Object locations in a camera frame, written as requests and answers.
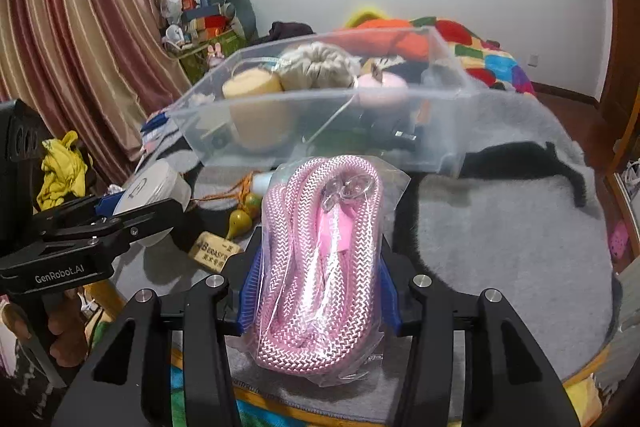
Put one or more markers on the striped red gold curtains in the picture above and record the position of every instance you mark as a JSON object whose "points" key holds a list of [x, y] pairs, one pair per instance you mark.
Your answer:
{"points": [[90, 7]]}

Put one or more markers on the yellow cloth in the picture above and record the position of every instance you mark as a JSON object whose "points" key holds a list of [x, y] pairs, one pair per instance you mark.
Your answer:
{"points": [[60, 167]]}

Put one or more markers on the blue notebook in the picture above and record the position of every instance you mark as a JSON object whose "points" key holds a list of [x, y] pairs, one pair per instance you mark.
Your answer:
{"points": [[157, 123]]}

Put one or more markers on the white plastic bag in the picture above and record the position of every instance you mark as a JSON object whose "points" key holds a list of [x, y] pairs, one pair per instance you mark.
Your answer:
{"points": [[632, 177]]}

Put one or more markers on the white wall socket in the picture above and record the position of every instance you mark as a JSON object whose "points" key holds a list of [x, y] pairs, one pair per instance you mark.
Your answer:
{"points": [[534, 60]]}

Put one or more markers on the grey round mat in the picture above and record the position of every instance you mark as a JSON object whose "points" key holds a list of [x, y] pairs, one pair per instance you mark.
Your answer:
{"points": [[500, 232]]}

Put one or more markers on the orange cloth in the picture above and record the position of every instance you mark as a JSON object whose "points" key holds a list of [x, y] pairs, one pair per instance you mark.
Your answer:
{"points": [[385, 32]]}

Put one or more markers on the clear plastic storage box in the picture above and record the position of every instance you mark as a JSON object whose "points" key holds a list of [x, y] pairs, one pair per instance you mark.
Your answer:
{"points": [[440, 117]]}

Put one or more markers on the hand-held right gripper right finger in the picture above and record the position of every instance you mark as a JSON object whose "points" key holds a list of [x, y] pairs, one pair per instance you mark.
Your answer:
{"points": [[387, 292]]}

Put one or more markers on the green storage box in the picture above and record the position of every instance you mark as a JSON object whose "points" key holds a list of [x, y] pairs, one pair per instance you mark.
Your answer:
{"points": [[197, 64]]}

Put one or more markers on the beige cylinder candle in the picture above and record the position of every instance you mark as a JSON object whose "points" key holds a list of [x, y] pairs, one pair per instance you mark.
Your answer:
{"points": [[255, 107]]}

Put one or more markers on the grey green bolster pillow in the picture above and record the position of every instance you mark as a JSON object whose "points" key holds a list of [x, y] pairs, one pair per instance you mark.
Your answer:
{"points": [[242, 7]]}

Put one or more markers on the small white teal bottle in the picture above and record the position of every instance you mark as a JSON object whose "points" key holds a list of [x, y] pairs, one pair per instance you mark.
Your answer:
{"points": [[260, 184]]}

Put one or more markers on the dark purple cloth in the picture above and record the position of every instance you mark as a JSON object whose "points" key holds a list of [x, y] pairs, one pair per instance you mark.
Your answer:
{"points": [[290, 32]]}

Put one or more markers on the wooden wardrobe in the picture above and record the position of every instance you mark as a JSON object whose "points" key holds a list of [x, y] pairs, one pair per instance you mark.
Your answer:
{"points": [[622, 57]]}

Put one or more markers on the pink clog shoe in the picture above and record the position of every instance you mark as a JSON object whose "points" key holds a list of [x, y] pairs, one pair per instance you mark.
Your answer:
{"points": [[618, 239]]}

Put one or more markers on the person's left hand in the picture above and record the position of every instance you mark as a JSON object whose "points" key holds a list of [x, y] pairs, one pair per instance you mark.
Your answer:
{"points": [[65, 327]]}

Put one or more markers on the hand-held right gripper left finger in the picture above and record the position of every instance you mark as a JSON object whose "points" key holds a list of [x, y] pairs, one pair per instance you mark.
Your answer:
{"points": [[250, 294]]}

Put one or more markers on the pink bunny toy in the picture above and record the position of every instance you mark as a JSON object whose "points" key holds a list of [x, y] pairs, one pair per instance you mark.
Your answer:
{"points": [[216, 53]]}

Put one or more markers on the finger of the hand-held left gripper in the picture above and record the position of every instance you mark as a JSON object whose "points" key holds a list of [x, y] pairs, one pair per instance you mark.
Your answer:
{"points": [[107, 206], [145, 219]]}

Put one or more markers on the stack of colourful boxes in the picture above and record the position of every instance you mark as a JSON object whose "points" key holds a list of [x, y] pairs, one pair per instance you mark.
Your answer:
{"points": [[205, 24]]}

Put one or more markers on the pink round bunny case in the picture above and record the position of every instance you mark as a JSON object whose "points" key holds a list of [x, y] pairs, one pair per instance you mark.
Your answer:
{"points": [[382, 87]]}

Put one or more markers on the white round tin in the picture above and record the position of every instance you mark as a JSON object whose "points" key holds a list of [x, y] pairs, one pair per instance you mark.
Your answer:
{"points": [[150, 184]]}

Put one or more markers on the yellow hoop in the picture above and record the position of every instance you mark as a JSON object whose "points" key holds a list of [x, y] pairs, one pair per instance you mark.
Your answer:
{"points": [[367, 13]]}

